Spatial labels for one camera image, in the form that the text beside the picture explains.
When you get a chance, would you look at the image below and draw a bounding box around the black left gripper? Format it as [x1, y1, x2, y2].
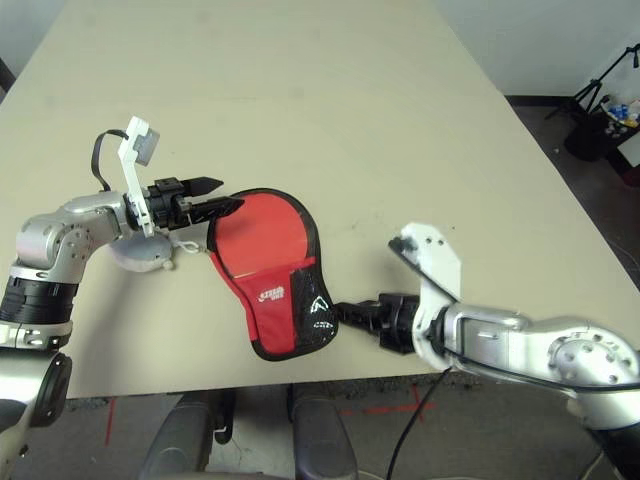
[145, 176, 245, 231]

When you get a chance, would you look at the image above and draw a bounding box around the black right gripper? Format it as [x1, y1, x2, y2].
[333, 293, 419, 354]

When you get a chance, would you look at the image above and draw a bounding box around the red black paddle case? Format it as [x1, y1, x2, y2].
[206, 188, 340, 361]

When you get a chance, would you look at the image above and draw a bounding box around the grey drawstring pouch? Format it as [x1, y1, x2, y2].
[108, 234, 209, 273]

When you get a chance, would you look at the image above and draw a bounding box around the grey robot right leg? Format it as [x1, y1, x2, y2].
[289, 384, 359, 480]

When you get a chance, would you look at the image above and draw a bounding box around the grey robot leg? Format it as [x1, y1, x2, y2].
[289, 384, 359, 480]
[139, 392, 236, 480]

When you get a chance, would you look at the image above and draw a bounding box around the grey robot left leg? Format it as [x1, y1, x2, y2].
[139, 392, 236, 480]

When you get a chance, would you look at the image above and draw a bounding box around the black bin with bottles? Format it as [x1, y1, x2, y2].
[564, 94, 640, 161]

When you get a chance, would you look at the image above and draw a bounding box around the white board with red base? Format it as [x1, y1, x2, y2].
[607, 134, 640, 189]

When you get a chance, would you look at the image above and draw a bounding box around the black tripod stand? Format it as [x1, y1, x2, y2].
[544, 43, 640, 121]

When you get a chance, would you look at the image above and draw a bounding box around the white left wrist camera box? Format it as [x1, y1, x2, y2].
[117, 115, 161, 237]

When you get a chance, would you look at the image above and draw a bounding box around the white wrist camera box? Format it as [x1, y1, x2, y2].
[388, 222, 462, 361]
[117, 115, 161, 237]

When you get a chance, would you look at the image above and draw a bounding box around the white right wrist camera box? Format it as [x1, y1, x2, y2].
[388, 222, 462, 361]

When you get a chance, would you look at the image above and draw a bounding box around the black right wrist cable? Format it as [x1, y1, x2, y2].
[387, 367, 451, 480]

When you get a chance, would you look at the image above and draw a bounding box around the flat black left wrist cable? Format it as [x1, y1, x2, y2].
[91, 129, 126, 194]

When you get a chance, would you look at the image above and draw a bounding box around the white floor cable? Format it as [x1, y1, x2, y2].
[582, 449, 606, 480]

